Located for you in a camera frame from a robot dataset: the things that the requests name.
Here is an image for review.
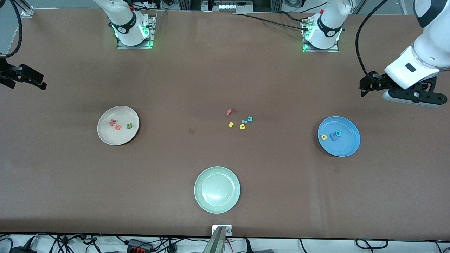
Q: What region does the blue round plate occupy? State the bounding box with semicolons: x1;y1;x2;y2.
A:
317;116;361;157

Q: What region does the beige round plate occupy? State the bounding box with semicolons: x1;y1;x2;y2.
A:
97;106;140;146

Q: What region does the pale green round plate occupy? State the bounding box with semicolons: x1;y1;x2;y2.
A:
194;166;241;214

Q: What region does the black orange power strip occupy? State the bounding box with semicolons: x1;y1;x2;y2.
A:
126;239;154;253

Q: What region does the aluminium profile bar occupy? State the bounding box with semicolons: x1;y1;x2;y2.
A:
202;227;227;253

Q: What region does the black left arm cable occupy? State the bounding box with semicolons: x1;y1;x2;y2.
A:
355;0;390;78

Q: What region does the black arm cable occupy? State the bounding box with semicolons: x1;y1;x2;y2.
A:
0;0;23;58
355;0;390;78

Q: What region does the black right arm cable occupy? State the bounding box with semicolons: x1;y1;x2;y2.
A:
0;0;23;58

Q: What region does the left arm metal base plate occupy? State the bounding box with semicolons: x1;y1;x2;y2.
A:
301;16;340;53

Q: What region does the aluminium table corner bracket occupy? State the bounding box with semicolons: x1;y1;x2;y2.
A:
16;0;35;18

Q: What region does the short black table cable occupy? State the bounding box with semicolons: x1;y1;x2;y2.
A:
278;11;310;23

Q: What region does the long black table cable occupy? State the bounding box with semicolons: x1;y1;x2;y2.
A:
231;12;310;32

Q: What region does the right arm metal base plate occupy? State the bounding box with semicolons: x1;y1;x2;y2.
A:
116;14;157;50

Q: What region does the black looped floor cable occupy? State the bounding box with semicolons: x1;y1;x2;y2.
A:
354;238;389;250

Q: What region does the grey connector box on frame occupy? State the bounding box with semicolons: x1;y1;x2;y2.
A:
202;0;254;14

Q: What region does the black tangled floor cable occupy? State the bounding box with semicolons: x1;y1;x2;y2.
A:
33;234;118;253

